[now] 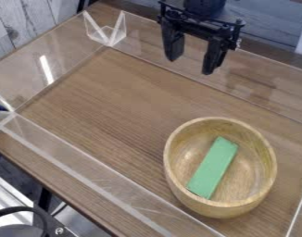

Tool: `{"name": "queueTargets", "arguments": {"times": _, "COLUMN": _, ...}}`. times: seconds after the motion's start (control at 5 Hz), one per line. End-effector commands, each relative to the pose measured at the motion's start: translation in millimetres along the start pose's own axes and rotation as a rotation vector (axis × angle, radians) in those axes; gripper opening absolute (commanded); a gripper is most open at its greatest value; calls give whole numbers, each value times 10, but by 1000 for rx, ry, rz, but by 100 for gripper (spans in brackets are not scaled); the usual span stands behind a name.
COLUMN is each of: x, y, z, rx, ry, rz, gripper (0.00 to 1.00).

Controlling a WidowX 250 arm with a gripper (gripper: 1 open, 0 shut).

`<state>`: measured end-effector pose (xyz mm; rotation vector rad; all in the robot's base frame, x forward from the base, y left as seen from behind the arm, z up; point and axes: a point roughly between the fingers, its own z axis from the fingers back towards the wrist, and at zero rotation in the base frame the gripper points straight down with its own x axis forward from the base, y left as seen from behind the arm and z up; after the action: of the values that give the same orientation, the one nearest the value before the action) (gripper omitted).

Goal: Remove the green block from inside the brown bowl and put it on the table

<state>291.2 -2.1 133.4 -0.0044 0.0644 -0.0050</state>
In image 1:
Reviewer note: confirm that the black table leg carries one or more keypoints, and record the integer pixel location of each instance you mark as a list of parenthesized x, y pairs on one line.
[(44, 200)]

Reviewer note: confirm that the green rectangular block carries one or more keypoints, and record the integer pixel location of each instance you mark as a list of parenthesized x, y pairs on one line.
[(213, 168)]

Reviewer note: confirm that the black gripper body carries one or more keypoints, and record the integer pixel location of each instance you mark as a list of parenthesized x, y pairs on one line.
[(202, 18)]

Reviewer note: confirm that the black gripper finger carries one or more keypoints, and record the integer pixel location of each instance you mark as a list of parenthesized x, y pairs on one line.
[(173, 40), (214, 56)]

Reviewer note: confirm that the brown wooden bowl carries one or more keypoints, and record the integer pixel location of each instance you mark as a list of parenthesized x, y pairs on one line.
[(250, 174)]

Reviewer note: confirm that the clear acrylic enclosure wall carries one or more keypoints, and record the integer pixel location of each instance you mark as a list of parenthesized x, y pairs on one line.
[(95, 99)]

